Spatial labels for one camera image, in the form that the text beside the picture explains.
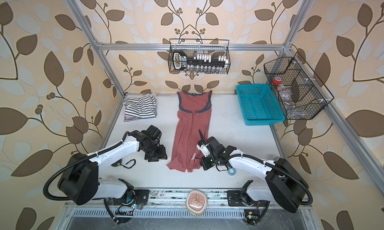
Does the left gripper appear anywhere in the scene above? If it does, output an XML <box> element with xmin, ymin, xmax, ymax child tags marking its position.
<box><xmin>143</xmin><ymin>141</ymin><xmax>171</xmax><ymax>161</ymax></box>

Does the black white striped tank top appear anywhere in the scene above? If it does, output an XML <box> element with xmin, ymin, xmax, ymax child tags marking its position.
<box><xmin>124</xmin><ymin>93</ymin><xmax>157</xmax><ymax>122</ymax></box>

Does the maroon tank top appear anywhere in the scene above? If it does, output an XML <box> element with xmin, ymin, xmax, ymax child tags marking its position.
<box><xmin>167</xmin><ymin>91</ymin><xmax>212</xmax><ymax>173</ymax></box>

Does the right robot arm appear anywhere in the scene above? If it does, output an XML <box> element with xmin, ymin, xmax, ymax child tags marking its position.
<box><xmin>197</xmin><ymin>133</ymin><xmax>314</xmax><ymax>226</ymax></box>

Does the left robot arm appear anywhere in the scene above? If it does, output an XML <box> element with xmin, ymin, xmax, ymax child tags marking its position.
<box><xmin>43</xmin><ymin>125</ymin><xmax>168</xmax><ymax>224</ymax></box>

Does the blue tape roll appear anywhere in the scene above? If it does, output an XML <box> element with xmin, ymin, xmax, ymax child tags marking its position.
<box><xmin>227</xmin><ymin>168</ymin><xmax>236</xmax><ymax>177</ymax></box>

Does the pink round badge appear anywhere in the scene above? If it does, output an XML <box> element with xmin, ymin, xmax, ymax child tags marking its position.
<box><xmin>185</xmin><ymin>189</ymin><xmax>208</xmax><ymax>216</ymax></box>

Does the teal plastic basket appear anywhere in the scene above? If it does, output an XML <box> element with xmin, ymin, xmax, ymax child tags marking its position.
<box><xmin>236</xmin><ymin>84</ymin><xmax>286</xmax><ymax>126</ymax></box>

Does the black tool in basket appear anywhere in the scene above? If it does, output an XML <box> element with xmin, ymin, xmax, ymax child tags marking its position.
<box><xmin>168</xmin><ymin>50</ymin><xmax>231</xmax><ymax>74</ymax></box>

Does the red capped bottle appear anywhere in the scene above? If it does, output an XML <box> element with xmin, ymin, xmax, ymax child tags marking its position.
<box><xmin>273</xmin><ymin>76</ymin><xmax>283</xmax><ymax>86</ymax></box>

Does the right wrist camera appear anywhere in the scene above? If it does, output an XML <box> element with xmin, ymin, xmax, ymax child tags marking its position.
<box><xmin>197</xmin><ymin>144</ymin><xmax>211</xmax><ymax>157</ymax></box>

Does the back wire basket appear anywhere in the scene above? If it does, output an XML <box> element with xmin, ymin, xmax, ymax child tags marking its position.
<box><xmin>168</xmin><ymin>38</ymin><xmax>231</xmax><ymax>75</ymax></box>

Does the wire basket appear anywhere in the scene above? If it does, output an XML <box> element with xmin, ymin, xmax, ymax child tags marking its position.
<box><xmin>264</xmin><ymin>53</ymin><xmax>334</xmax><ymax>120</ymax></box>
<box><xmin>168</xmin><ymin>38</ymin><xmax>231</xmax><ymax>75</ymax></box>

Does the right wire basket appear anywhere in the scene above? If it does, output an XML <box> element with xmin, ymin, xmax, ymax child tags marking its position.
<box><xmin>264</xmin><ymin>53</ymin><xmax>334</xmax><ymax>120</ymax></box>

